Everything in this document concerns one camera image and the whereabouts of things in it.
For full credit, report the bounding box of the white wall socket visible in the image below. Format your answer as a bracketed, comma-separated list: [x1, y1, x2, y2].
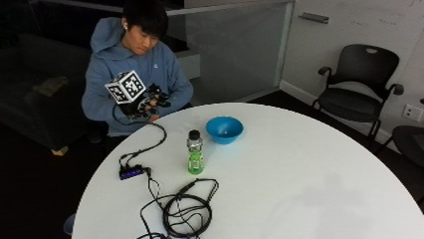
[401, 104, 424, 122]

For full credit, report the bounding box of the white marker cube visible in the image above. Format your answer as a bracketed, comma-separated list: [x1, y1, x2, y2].
[103, 70, 147, 106]

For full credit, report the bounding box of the dark sofa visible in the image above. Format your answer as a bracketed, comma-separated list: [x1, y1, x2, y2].
[0, 33, 97, 157]

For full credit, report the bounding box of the blue bowl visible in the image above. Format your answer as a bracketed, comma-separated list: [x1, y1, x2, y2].
[204, 116, 244, 145]

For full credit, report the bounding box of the green drink bottle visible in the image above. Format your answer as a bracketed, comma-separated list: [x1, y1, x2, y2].
[186, 128, 206, 175]

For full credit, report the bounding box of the black cable to glove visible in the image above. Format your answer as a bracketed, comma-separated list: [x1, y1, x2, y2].
[111, 104, 168, 168]

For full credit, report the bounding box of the black chair with round seat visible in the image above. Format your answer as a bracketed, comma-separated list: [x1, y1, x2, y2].
[382, 124, 424, 168]

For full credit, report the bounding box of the black usb hub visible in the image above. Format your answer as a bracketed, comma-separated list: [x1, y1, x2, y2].
[118, 164, 148, 181]

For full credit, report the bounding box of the coiled black cable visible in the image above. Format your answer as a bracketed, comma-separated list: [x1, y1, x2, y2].
[135, 167, 219, 239]

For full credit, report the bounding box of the black office chair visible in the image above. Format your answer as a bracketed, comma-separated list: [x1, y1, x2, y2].
[309, 44, 405, 147]

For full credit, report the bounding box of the glass partition panel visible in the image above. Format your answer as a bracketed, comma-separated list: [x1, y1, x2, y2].
[166, 0, 296, 107]

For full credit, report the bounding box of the the person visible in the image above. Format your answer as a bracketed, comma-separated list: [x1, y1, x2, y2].
[81, 0, 195, 137]

